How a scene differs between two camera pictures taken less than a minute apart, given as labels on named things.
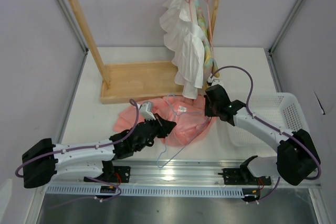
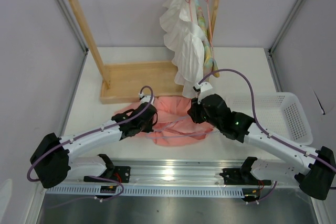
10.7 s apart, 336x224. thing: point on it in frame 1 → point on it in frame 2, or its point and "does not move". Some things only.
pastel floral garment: [210, 64] does not move
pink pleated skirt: [192, 126] does not move
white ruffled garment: [184, 40] does not move
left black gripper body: [154, 134] → [146, 127]
